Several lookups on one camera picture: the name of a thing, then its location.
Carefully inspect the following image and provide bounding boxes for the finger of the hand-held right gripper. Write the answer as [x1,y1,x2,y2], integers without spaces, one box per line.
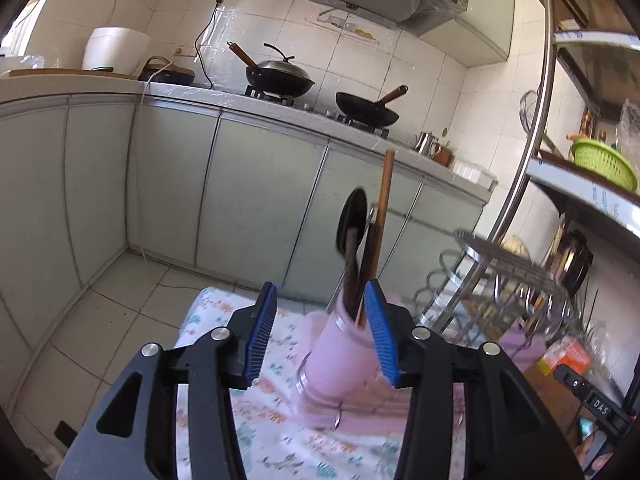
[552,364,590,401]

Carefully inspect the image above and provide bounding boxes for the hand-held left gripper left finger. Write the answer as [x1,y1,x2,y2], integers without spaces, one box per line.
[56,281,278,480]

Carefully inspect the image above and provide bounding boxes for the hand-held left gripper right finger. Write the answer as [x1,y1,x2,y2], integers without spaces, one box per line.
[363,280,586,480]

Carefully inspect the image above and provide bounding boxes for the dark chopstick with gold band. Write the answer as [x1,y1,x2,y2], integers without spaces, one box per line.
[361,220,384,318]
[356,225,378,323]

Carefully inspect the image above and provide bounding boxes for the pink plastic cup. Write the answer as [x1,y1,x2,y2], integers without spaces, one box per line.
[295,287,401,431]
[497,327,549,367]

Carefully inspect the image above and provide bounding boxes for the black spoon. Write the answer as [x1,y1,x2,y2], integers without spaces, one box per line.
[336,187,369,317]

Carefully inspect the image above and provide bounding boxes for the metal wire utensil rack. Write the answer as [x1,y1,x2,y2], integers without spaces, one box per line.
[295,229,584,433]

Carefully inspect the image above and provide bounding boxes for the brown wooden chopstick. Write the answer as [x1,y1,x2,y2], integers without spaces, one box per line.
[356,149,396,326]

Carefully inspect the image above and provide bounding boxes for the person's right hand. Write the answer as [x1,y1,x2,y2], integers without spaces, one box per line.
[575,432,618,473]

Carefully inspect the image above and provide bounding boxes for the orange food packet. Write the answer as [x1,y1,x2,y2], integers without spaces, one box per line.
[542,335,594,377]

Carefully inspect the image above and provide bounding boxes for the cardboard sheet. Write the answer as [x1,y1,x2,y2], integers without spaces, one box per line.
[522,359,567,412]

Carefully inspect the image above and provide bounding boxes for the green onions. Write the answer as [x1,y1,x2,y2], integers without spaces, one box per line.
[575,284,602,342]

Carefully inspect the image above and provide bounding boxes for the pink plastic drip tray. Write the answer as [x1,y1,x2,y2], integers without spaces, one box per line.
[297,390,415,437]

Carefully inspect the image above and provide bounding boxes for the floral tablecloth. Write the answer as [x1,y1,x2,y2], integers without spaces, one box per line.
[172,287,471,480]

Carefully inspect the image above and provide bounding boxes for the green kitchen base cabinets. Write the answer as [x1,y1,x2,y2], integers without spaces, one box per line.
[0,91,494,322]

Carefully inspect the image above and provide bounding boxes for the napa cabbage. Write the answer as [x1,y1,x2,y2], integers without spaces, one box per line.
[500,235,532,262]

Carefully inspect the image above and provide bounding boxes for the white lidded container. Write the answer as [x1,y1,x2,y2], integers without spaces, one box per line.
[452,159,496,184]

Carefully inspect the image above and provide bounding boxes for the metal shelf unit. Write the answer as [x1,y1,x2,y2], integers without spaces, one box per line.
[486,0,640,411]

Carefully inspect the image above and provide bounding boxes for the steel kettle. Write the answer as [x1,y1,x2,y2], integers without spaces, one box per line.
[414,131,442,156]

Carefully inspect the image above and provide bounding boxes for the open black wok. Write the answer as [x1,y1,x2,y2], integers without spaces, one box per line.
[335,85,409,129]

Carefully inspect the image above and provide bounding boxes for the green plastic basket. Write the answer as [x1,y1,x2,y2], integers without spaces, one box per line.
[571,138,640,192]

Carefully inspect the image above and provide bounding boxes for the gas stove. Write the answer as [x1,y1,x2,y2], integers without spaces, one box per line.
[243,85,391,139]

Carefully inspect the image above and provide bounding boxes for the clear plastic bag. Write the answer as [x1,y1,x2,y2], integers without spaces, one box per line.
[616,97,640,157]

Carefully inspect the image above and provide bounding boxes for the steel wok lid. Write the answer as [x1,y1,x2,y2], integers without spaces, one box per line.
[256,43,314,82]

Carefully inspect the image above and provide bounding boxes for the black countertop appliance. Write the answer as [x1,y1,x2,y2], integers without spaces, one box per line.
[137,56,196,87]

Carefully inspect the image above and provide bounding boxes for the white rice cooker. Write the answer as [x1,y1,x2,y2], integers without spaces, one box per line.
[82,27,152,77]

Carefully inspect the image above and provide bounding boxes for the wooden cutting board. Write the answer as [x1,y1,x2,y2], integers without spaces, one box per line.
[9,67,139,81]

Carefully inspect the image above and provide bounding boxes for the black wok with wooden handle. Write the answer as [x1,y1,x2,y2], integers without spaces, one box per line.
[227,41,316,99]

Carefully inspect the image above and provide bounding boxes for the wire strainer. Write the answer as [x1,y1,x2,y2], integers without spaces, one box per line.
[520,89,546,137]

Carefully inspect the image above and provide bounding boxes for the clear wall shelf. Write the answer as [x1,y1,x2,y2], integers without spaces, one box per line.
[305,7,382,44]

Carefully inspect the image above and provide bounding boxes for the black power cable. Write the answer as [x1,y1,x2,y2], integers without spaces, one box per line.
[194,0,224,89]

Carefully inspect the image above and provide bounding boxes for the green wall cabinet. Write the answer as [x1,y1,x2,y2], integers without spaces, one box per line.
[420,0,516,67]

